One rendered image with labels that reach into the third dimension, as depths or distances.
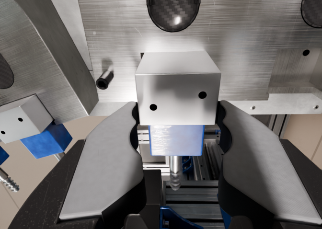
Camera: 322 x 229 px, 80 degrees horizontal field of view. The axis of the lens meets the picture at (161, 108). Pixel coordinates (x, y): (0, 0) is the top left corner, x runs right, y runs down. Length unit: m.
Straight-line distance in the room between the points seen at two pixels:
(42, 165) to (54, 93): 1.56
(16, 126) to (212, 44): 0.22
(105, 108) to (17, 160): 1.60
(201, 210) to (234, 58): 0.41
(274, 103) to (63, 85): 0.28
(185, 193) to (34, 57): 0.45
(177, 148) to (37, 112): 0.16
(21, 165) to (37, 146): 1.61
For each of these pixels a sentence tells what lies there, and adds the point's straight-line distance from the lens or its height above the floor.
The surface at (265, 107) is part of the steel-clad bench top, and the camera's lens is 0.32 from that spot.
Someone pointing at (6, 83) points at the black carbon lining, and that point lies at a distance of 0.28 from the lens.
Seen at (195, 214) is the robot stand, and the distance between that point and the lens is 0.52.
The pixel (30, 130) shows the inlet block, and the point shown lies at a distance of 0.25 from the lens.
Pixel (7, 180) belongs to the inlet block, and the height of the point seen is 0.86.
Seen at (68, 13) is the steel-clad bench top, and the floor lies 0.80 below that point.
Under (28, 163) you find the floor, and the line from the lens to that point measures 1.85.
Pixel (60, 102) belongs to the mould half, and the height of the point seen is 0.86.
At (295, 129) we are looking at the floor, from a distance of 1.53.
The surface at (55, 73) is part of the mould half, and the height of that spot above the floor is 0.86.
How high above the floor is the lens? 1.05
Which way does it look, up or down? 60 degrees down
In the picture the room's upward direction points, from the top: 176 degrees counter-clockwise
